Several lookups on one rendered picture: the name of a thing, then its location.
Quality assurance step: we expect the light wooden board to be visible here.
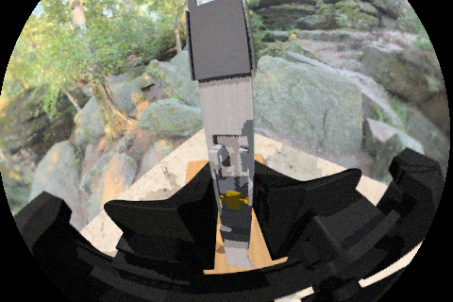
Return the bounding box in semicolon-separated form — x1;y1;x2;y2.
185;159;287;275

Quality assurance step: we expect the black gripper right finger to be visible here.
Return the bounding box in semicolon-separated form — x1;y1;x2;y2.
253;159;362;261

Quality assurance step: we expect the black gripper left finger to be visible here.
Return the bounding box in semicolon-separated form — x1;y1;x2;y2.
103;162;218;271

